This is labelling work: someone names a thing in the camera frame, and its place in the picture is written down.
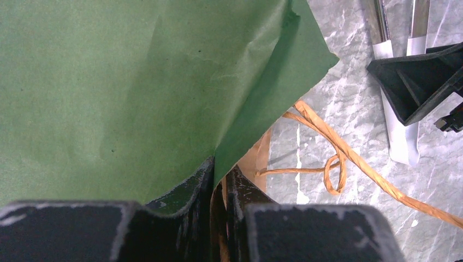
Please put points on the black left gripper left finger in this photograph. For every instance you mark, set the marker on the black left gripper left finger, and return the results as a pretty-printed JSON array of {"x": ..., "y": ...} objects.
[{"x": 173, "y": 227}]

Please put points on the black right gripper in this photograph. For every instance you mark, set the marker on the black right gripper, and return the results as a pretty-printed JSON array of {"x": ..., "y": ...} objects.
[{"x": 430, "y": 78}]

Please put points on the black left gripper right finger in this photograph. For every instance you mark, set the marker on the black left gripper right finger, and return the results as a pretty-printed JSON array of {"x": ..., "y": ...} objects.
[{"x": 260, "y": 229}]

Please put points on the metal tongs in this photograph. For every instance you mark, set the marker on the metal tongs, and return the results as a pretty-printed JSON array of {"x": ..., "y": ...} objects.
[{"x": 403, "y": 140}]

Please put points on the green paper bag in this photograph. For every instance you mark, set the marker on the green paper bag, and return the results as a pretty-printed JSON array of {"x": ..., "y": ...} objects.
[{"x": 122, "y": 100}]

